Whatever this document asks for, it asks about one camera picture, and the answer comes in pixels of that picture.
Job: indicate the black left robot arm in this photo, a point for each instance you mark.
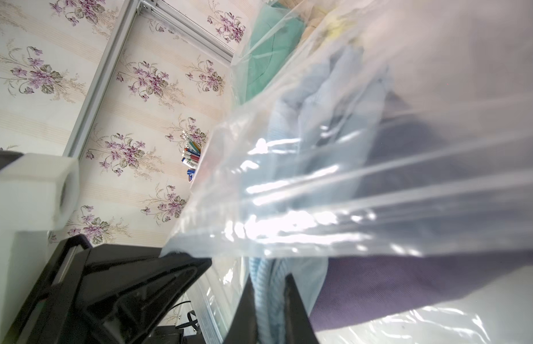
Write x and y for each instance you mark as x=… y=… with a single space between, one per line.
x=51 y=312

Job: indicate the purple folded garment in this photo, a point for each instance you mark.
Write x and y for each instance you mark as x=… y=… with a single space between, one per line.
x=465 y=204

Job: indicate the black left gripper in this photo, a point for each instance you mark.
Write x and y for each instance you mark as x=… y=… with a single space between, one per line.
x=116 y=294

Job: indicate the yellow folded garment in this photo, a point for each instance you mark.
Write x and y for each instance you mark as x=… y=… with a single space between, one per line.
x=341 y=27

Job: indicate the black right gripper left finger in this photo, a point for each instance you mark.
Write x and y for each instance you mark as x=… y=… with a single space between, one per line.
x=244 y=328

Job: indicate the light blue garment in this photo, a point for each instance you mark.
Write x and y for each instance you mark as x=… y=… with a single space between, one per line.
x=337 y=126

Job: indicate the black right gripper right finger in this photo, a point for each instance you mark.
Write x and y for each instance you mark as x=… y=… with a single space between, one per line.
x=298 y=329

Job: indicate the green folded garment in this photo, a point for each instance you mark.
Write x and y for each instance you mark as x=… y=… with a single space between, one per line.
x=274 y=36

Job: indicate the pink pen cup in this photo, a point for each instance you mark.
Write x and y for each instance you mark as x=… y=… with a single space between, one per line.
x=191 y=157

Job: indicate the clear plastic vacuum bag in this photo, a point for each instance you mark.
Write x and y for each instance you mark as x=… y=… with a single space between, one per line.
x=444 y=61

